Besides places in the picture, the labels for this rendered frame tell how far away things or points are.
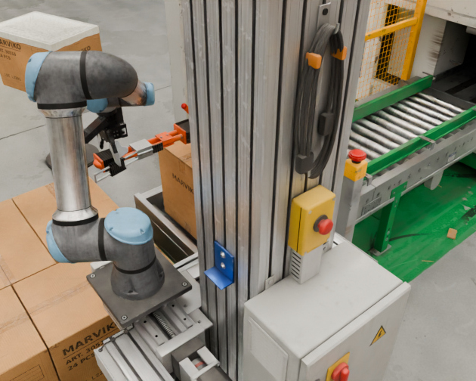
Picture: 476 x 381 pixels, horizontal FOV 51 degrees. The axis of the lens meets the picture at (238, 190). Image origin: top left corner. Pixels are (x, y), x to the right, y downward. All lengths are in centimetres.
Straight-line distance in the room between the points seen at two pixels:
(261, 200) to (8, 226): 180
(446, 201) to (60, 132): 289
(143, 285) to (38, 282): 94
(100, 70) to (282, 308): 69
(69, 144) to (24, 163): 284
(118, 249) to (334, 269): 55
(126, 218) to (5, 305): 102
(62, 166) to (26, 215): 136
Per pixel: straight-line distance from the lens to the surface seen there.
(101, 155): 190
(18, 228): 258
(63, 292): 219
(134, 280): 138
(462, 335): 286
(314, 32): 89
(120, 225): 130
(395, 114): 349
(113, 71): 125
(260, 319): 111
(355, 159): 200
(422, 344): 275
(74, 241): 133
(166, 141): 197
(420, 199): 365
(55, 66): 126
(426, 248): 326
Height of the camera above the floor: 209
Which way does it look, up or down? 37 degrees down
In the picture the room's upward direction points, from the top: straight up
